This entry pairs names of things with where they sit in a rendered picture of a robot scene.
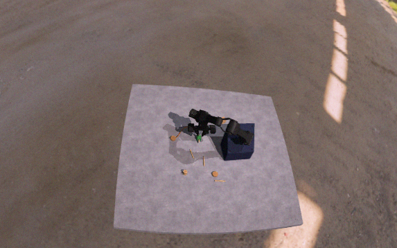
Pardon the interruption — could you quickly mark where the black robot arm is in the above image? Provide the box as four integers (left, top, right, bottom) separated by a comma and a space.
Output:
189, 109, 254, 145

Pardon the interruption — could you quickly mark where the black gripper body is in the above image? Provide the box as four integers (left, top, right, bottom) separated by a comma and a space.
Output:
188, 123, 216, 134

